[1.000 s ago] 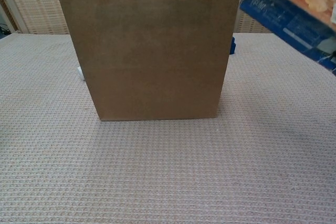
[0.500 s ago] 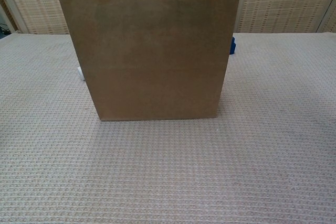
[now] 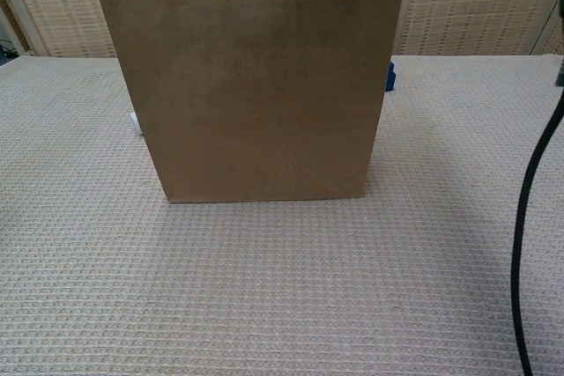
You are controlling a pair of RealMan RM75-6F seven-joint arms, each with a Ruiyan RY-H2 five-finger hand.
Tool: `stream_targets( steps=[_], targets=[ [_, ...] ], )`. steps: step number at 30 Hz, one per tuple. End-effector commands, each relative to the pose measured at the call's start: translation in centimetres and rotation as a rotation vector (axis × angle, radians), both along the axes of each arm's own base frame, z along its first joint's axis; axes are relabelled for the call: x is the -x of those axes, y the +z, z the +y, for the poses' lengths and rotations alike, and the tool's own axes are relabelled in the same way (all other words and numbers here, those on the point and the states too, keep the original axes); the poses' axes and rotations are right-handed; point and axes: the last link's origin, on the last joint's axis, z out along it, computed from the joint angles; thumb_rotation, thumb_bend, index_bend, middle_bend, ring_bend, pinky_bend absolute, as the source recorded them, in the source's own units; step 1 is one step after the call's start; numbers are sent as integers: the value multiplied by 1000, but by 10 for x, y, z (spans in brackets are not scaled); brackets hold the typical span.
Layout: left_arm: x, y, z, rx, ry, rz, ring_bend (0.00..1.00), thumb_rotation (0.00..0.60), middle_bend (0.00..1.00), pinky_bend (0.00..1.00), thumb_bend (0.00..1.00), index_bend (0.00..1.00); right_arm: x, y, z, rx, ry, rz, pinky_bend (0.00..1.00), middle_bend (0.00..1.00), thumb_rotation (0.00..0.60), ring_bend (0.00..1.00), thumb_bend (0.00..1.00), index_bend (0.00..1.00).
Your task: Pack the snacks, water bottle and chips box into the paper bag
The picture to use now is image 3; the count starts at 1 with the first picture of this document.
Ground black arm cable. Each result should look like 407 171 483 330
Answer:
510 78 564 376

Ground cream woven tablecloth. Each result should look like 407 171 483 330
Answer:
0 53 564 376

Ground brown paper bag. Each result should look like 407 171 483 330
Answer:
96 0 404 204

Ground bamboo folding screen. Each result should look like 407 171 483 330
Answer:
0 0 564 59

